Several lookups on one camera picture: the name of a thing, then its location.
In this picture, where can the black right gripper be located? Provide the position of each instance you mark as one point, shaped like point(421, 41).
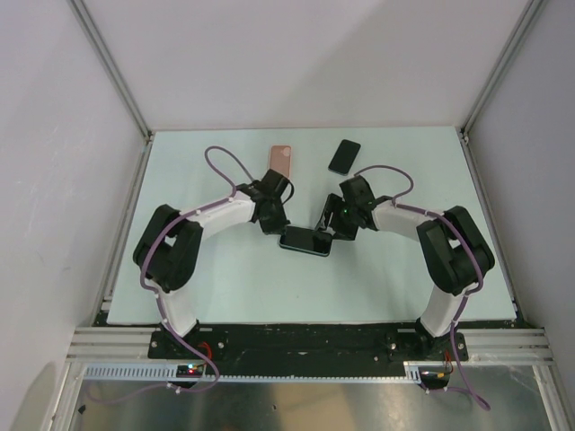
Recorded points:
point(333, 205)

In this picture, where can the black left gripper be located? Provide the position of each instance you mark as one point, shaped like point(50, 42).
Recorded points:
point(278, 226)

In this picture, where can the dark teal smartphone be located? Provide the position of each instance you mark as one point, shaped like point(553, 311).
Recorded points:
point(305, 239)

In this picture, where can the black phone case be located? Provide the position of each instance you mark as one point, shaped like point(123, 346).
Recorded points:
point(305, 240)

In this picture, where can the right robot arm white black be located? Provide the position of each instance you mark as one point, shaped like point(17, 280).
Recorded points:
point(456, 255)

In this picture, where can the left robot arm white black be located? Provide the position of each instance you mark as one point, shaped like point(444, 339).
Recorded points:
point(168, 250)

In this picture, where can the pink phone case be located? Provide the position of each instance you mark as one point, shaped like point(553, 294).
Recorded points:
point(280, 158)

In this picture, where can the black smartphone far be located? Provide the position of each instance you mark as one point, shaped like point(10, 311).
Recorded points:
point(344, 157)

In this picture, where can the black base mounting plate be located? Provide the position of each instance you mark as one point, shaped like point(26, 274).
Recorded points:
point(322, 348)

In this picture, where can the left control board with LEDs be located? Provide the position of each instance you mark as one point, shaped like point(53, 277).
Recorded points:
point(189, 370)

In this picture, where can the white slotted cable duct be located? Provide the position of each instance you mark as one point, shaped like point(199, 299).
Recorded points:
point(167, 373)

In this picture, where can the right control board with wires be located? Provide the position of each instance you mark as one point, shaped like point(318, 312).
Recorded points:
point(434, 379)

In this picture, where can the aluminium front rail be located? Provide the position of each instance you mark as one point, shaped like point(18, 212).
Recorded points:
point(498, 346)

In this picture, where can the right aluminium frame post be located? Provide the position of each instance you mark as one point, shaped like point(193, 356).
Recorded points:
point(516, 39)

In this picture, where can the aluminium frame post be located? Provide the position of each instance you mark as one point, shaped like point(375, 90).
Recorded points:
point(516, 39)
point(101, 49)

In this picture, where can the left aluminium frame post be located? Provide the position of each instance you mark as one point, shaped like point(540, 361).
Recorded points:
point(101, 49)

